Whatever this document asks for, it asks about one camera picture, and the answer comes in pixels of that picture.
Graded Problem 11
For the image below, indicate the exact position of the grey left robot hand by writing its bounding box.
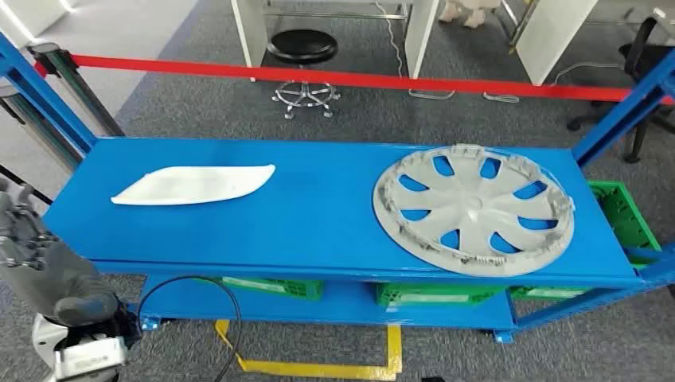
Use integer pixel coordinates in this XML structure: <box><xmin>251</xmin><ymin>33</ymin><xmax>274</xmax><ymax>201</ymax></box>
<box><xmin>0</xmin><ymin>176</ymin><xmax>120</xmax><ymax>329</ymax></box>

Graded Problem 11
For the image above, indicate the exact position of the white plastic car part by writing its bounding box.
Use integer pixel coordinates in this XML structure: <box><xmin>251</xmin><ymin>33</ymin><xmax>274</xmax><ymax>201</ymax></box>
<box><xmin>111</xmin><ymin>163</ymin><xmax>277</xmax><ymax>207</ymax></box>

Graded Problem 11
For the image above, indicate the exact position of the blue metal shelf rack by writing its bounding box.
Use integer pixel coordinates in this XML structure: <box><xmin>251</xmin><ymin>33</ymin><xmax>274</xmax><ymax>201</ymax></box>
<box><xmin>0</xmin><ymin>31</ymin><xmax>675</xmax><ymax>346</ymax></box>

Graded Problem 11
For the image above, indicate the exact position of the thin black rod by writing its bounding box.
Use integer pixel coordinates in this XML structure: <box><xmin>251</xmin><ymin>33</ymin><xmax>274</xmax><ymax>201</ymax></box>
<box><xmin>0</xmin><ymin>164</ymin><xmax>54</xmax><ymax>205</ymax></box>

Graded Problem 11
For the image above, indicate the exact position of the green plastic crate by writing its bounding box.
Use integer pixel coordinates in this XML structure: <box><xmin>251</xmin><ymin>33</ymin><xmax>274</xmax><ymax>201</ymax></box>
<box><xmin>197</xmin><ymin>276</ymin><xmax>324</xmax><ymax>302</ymax></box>
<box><xmin>376</xmin><ymin>283</ymin><xmax>507</xmax><ymax>310</ymax></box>
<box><xmin>509</xmin><ymin>181</ymin><xmax>663</xmax><ymax>302</ymax></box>

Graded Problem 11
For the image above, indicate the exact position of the yellow floor tape outline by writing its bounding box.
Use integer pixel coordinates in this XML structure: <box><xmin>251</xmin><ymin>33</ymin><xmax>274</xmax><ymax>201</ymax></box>
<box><xmin>215</xmin><ymin>320</ymin><xmax>403</xmax><ymax>382</ymax></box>

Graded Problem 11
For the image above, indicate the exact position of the red barrier belt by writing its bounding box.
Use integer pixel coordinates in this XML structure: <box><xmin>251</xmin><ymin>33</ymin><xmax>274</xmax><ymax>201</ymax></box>
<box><xmin>33</xmin><ymin>54</ymin><xmax>675</xmax><ymax>105</ymax></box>

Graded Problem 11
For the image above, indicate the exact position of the black round stool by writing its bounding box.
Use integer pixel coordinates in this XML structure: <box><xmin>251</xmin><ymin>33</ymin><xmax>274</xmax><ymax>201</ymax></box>
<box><xmin>266</xmin><ymin>29</ymin><xmax>342</xmax><ymax>120</ymax></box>

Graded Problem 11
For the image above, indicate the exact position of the grey wheel hubcap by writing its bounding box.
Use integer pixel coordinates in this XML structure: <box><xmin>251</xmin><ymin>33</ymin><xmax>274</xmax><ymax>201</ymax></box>
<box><xmin>372</xmin><ymin>143</ymin><xmax>576</xmax><ymax>279</ymax></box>

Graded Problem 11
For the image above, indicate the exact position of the white desk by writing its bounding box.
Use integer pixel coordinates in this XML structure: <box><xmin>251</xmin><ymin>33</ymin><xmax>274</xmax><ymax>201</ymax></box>
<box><xmin>230</xmin><ymin>0</ymin><xmax>439</xmax><ymax>83</ymax></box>
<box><xmin>501</xmin><ymin>0</ymin><xmax>599</xmax><ymax>87</ymax></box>

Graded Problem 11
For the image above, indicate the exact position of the person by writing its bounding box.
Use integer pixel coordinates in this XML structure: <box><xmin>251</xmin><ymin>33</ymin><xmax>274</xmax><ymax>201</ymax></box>
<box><xmin>439</xmin><ymin>0</ymin><xmax>501</xmax><ymax>29</ymax></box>

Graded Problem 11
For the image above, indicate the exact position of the black office chair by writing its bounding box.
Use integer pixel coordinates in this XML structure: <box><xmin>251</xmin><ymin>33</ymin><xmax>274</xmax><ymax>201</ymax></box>
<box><xmin>567</xmin><ymin>17</ymin><xmax>675</xmax><ymax>165</ymax></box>

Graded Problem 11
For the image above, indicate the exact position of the chrome barrier post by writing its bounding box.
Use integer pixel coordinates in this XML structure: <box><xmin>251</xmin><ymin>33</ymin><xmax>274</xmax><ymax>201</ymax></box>
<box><xmin>26</xmin><ymin>43</ymin><xmax>127</xmax><ymax>139</ymax></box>
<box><xmin>0</xmin><ymin>87</ymin><xmax>80</xmax><ymax>170</ymax></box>

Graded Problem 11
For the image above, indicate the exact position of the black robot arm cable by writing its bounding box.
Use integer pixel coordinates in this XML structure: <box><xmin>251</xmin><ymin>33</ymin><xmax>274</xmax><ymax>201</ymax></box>
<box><xmin>138</xmin><ymin>275</ymin><xmax>243</xmax><ymax>382</ymax></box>

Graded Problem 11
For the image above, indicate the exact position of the white floor cable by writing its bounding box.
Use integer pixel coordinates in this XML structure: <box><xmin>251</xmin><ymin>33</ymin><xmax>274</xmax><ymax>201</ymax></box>
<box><xmin>374</xmin><ymin>0</ymin><xmax>455</xmax><ymax>101</ymax></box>
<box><xmin>483</xmin><ymin>62</ymin><xmax>626</xmax><ymax>103</ymax></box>

